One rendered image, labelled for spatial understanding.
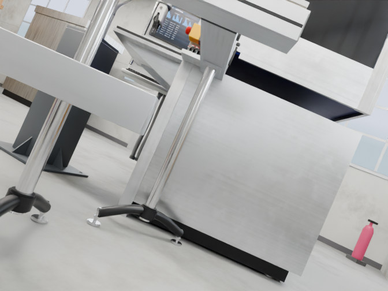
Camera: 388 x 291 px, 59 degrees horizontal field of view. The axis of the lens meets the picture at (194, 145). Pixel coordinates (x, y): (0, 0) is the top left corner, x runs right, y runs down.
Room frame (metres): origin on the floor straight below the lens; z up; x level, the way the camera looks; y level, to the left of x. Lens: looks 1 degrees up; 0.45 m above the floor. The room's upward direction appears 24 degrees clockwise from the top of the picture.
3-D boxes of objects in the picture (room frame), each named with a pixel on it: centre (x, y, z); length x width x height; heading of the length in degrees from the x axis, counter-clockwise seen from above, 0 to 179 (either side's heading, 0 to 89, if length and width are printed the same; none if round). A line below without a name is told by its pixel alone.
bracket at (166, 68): (1.89, 0.40, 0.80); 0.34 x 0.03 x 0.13; 89
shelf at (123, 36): (2.14, 0.39, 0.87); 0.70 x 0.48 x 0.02; 179
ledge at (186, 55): (1.70, 0.17, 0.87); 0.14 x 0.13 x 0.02; 89
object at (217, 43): (1.43, 0.07, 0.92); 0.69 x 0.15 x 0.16; 179
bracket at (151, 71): (2.39, 0.39, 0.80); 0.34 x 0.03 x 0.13; 89
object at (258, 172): (2.79, -0.29, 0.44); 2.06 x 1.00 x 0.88; 179
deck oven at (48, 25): (6.54, 2.86, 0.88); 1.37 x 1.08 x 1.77; 65
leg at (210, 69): (1.57, 0.07, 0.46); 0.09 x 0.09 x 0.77; 89
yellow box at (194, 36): (1.72, 0.21, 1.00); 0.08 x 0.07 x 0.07; 89
